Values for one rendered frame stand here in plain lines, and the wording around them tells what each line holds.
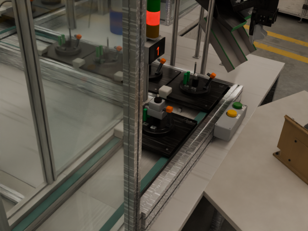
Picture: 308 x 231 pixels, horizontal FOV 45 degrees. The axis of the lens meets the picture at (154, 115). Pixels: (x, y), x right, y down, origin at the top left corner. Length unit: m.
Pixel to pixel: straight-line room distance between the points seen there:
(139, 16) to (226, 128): 0.91
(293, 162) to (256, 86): 0.63
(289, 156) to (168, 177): 0.50
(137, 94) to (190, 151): 0.66
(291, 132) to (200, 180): 0.38
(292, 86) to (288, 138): 2.49
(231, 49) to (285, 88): 2.03
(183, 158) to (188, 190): 0.12
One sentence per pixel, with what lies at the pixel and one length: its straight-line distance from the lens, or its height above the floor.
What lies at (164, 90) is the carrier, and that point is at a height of 0.99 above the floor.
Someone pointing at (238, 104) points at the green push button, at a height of 0.97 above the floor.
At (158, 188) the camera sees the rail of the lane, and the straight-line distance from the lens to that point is 1.20.
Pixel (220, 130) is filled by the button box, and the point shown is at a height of 0.94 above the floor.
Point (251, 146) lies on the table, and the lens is 1.58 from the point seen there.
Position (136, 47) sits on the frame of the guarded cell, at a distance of 0.67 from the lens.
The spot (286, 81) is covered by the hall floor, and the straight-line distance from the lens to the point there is 4.02.
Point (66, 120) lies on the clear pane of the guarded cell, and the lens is 0.58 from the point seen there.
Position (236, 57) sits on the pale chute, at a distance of 1.92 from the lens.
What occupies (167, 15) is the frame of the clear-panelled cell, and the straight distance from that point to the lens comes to 2.64.
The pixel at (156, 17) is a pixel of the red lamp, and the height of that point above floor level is 1.34.
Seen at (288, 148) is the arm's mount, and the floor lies 0.94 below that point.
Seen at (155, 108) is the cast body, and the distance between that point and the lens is 1.36.
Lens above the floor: 1.82
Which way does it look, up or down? 35 degrees down
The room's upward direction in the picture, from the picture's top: 3 degrees clockwise
